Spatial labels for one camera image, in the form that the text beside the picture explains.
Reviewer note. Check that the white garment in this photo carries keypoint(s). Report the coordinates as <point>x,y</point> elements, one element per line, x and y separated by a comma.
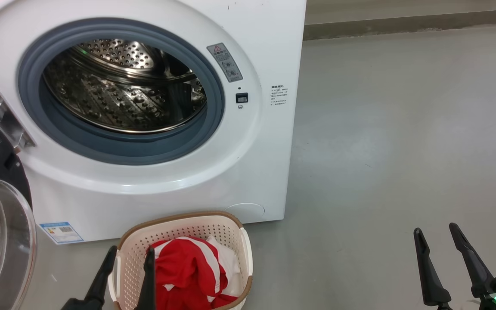
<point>230,262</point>

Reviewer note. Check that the blue energy label sticker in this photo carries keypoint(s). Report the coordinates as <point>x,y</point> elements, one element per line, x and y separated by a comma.
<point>60,232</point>

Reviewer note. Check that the red striped garment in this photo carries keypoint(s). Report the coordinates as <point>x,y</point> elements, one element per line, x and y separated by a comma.
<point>183,271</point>

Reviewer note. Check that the black door latch socket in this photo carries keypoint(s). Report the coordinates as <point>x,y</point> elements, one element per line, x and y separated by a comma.
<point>242,98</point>

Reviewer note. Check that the metal door hinge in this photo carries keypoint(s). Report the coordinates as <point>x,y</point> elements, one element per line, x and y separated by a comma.
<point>4,118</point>

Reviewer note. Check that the grey rubber door gasket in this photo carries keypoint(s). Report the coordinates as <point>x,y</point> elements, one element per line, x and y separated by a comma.
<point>123,148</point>

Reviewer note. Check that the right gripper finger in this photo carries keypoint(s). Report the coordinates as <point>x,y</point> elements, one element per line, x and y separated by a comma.
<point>474,267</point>
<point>431,280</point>

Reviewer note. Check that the cream perforated laundry basket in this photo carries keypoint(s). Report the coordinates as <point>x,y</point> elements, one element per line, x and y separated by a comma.
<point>179,226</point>

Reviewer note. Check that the printed text notice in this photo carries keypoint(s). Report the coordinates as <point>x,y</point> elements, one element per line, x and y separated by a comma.
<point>279,94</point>

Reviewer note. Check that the grey warning sticker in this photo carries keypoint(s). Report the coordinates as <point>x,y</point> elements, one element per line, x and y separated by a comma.
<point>225,62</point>

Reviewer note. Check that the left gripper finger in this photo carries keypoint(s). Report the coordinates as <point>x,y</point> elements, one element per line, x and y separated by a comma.
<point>99,284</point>
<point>149,284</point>

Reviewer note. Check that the stainless steel drum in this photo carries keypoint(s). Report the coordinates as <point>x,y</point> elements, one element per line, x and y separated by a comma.
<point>114,99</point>

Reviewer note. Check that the round white filter cover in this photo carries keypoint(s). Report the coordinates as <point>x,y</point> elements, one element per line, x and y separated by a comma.
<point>246,211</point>

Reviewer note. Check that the white front-load washing machine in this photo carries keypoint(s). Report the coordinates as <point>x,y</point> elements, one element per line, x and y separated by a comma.
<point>256,172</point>

